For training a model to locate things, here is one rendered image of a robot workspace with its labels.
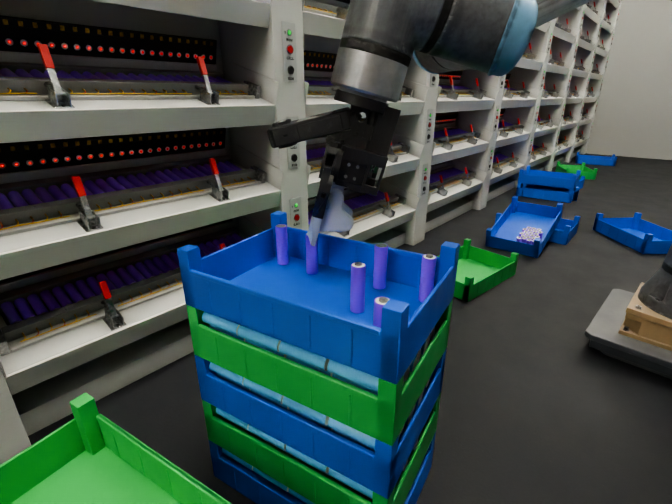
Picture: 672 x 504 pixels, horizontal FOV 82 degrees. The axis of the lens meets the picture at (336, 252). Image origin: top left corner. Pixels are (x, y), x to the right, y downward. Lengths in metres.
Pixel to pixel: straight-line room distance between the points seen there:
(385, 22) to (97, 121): 0.50
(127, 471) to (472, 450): 0.54
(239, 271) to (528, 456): 0.58
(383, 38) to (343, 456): 0.48
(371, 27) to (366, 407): 0.41
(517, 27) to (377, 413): 0.45
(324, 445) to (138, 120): 0.61
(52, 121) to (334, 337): 0.55
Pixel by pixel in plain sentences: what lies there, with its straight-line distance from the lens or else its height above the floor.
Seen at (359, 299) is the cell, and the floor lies 0.34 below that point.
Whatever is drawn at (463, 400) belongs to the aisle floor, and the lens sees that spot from 0.88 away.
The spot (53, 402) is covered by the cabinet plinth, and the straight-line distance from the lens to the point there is 0.94.
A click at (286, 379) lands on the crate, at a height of 0.27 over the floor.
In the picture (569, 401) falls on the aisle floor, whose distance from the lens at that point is 0.97.
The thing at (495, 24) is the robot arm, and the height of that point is 0.65.
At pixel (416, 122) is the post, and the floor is 0.48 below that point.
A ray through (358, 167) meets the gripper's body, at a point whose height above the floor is 0.49.
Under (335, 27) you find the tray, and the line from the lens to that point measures 1.14.
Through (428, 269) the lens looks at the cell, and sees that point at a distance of 0.50.
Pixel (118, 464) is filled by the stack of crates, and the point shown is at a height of 0.16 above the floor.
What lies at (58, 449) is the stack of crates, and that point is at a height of 0.19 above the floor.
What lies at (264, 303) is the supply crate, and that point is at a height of 0.36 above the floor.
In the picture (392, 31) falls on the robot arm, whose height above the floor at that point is 0.64.
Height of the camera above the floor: 0.58
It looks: 22 degrees down
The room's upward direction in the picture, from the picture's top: straight up
